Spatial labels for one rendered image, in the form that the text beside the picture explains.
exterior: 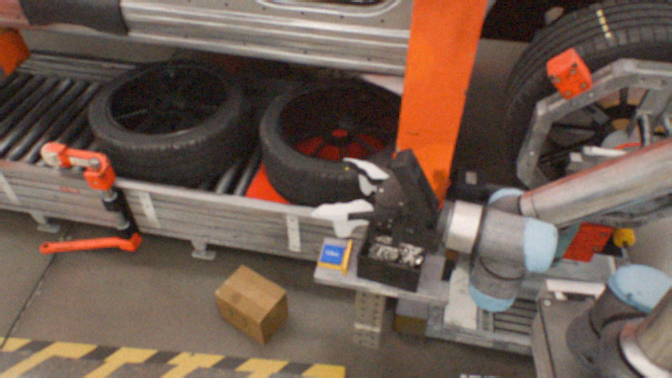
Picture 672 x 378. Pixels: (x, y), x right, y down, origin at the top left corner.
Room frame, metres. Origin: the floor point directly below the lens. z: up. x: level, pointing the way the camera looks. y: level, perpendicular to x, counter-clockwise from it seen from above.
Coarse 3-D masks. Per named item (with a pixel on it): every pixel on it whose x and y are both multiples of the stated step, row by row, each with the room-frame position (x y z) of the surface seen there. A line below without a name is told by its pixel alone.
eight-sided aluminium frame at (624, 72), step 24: (600, 72) 1.14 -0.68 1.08; (624, 72) 1.09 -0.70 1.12; (648, 72) 1.08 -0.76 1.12; (552, 96) 1.17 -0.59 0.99; (576, 96) 1.11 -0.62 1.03; (600, 96) 1.10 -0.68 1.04; (552, 120) 1.11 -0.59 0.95; (528, 144) 1.12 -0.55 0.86; (528, 168) 1.11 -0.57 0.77; (600, 216) 1.07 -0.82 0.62; (624, 216) 1.06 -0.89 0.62; (648, 216) 1.04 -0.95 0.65
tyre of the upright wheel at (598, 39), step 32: (608, 0) 1.39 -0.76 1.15; (640, 0) 1.35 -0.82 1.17; (544, 32) 1.40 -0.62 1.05; (576, 32) 1.29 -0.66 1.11; (608, 32) 1.23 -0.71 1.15; (640, 32) 1.19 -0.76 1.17; (544, 64) 1.25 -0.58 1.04; (608, 64) 1.17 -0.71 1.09; (512, 96) 1.28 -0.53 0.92; (544, 96) 1.20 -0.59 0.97; (512, 128) 1.21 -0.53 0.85; (512, 160) 1.21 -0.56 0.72
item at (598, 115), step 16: (624, 96) 1.18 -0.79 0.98; (592, 112) 1.19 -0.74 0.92; (608, 112) 1.21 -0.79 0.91; (624, 112) 1.17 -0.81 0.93; (560, 128) 1.20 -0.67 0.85; (576, 128) 1.20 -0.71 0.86; (592, 128) 1.20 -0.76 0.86; (544, 144) 1.34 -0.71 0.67; (576, 144) 1.20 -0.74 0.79; (592, 144) 1.18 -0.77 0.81; (544, 160) 1.21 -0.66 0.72; (560, 160) 1.30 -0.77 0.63; (560, 176) 1.22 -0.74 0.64
